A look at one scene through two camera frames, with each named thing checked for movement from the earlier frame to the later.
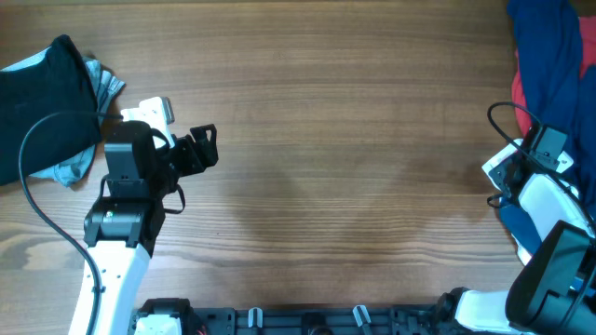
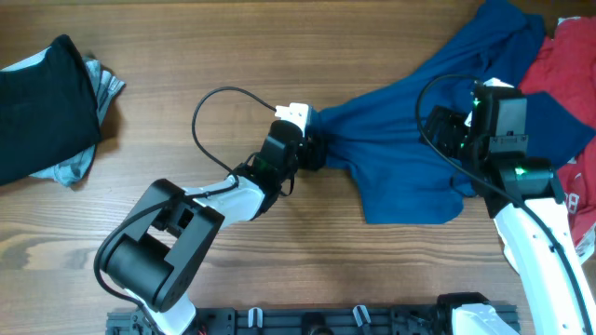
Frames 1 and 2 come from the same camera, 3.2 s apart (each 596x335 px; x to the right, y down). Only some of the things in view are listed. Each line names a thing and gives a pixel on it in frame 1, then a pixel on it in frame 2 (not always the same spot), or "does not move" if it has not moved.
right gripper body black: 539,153 -> 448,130
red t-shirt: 588,58 -> 562,69
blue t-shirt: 547,39 -> 378,143
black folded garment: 60,80 does not move
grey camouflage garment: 103,87 does not move
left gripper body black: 190,154 -> 315,152
